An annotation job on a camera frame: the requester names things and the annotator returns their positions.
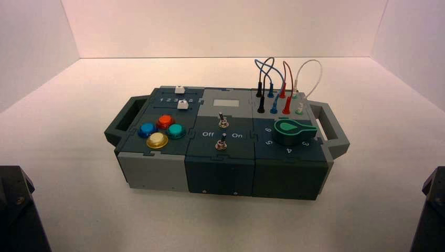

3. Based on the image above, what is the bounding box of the red jumper wire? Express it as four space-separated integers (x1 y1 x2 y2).
279 60 295 116

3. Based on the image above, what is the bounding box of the small gray display screen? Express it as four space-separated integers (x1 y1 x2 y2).
213 99 240 108

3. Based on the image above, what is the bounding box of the gray and teal task box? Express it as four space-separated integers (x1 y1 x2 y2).
104 85 351 202

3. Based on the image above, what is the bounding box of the green push button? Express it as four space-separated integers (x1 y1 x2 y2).
167 123 187 140

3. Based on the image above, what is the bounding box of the red push button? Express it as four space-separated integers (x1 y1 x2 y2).
156 114 176 130

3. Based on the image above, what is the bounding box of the yellow push button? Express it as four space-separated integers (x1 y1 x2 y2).
146 132 169 150

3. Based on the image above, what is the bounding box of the green rotary knob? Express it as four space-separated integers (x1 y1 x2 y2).
273 119 318 146

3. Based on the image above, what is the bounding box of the blue push button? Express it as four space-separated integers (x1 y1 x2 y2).
137 122 158 139

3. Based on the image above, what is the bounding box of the black jumper wire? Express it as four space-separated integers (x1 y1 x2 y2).
256 57 276 114

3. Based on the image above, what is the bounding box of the blue jumper wire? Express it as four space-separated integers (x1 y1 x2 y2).
254 58 287 115

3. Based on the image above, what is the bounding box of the white jumper wire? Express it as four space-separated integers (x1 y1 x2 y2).
293 59 323 116

